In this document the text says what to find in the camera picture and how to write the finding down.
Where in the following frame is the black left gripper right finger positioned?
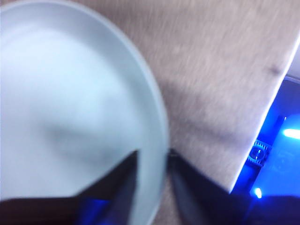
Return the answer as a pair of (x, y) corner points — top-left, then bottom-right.
(169, 149), (300, 225)

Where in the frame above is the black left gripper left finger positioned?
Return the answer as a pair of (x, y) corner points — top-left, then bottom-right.
(0, 150), (139, 225)

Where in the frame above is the round toothed metal part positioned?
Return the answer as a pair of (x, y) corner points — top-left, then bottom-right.
(247, 139), (269, 168)

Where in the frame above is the blue plate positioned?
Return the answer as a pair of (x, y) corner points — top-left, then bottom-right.
(0, 0), (171, 225)

